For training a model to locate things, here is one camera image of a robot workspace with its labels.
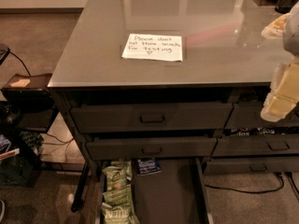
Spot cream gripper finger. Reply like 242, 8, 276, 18
262, 13, 289, 39
261, 62, 299, 122

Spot blue chip bag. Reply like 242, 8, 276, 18
137, 158, 162, 175

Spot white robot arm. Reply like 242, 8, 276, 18
261, 2, 299, 122

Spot top right drawer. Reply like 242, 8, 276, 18
225, 103, 299, 129

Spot dark snack bags in drawer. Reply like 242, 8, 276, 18
224, 127, 299, 136

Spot bottom right drawer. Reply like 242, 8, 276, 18
205, 157, 299, 174

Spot middle right drawer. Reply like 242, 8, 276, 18
213, 134, 299, 157

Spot middle left drawer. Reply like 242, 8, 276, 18
86, 136, 217, 161

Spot top left drawer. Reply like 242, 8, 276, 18
70, 103, 233, 133

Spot grey cabinet counter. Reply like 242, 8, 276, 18
49, 0, 298, 224

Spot open bottom left drawer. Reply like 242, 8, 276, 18
96, 158, 214, 224

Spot green chip bag top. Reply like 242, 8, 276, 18
103, 161, 133, 190

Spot green chip bag middle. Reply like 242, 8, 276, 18
103, 185, 133, 206

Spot green Kettle chip bag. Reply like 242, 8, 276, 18
101, 203, 140, 224

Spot white handwritten paper note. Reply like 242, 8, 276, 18
121, 34, 183, 62

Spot dark side tray table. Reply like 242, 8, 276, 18
1, 74, 58, 133

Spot dark storage crate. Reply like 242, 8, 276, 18
0, 132, 44, 187

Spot black floor cable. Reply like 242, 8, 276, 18
205, 172, 285, 195

